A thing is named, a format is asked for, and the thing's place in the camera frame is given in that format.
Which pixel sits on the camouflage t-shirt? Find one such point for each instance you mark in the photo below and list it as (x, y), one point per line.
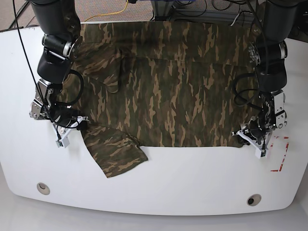
(159, 84)

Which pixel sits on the red tape marking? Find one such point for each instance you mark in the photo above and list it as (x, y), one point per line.
(278, 153)

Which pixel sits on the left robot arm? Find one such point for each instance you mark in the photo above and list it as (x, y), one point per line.
(268, 53)

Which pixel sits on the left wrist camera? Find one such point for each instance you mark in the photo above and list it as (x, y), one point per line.
(261, 153)

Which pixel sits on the grey metal stand base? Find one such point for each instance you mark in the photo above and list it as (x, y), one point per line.
(165, 10)

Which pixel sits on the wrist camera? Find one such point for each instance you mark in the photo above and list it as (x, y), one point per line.
(261, 153)
(63, 142)

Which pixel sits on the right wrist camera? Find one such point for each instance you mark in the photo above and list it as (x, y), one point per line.
(63, 142)

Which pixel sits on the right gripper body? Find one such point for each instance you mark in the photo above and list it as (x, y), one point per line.
(62, 131)

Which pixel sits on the table cable grommet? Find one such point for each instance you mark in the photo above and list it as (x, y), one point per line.
(43, 188)
(254, 200)

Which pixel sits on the right table cable grommet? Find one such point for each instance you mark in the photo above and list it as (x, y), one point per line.
(254, 200)

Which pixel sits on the left table cable grommet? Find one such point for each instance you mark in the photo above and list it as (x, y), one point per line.
(43, 188)

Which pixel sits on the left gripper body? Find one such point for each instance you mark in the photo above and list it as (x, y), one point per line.
(255, 134)

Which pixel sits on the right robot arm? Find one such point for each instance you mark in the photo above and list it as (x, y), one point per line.
(61, 26)

